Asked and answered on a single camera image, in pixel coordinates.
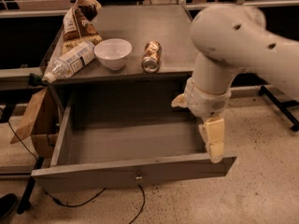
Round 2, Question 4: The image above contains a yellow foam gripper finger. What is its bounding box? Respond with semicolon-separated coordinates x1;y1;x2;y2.
171;93;188;108
199;116;225;163

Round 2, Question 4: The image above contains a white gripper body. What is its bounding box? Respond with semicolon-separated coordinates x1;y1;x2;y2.
184;78;231;118

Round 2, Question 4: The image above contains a grey top drawer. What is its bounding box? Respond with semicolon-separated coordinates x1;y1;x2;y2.
32;92;236;193

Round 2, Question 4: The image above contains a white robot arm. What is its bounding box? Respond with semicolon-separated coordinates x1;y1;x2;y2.
172;5;299;163

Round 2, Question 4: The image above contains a grey drawer cabinet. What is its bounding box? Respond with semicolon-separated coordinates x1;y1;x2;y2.
49;6;198;120

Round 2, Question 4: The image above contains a metal soda can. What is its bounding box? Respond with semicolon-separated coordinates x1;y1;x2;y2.
141;41;162;73

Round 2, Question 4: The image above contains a black chair base leg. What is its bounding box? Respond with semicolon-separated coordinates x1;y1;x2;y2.
259;86;299;132

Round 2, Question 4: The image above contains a white bowl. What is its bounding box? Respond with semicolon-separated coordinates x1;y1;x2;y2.
94;38;132;70

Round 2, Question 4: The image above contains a clear plastic water bottle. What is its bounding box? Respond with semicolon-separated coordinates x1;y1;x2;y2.
44;41;95;83

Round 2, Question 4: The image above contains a brown chip bag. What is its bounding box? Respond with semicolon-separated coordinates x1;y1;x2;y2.
63;0;102;42

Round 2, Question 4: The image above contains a brown cardboard box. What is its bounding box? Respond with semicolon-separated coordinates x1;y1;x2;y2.
10;88;59;158

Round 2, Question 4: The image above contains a black stand leg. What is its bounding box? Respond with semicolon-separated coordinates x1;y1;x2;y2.
17;157;44;215

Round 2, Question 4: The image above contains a black shoe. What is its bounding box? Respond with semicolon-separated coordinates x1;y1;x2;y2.
0;193;18;220

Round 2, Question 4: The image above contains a black cable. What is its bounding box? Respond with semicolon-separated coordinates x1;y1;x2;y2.
0;107;147;224

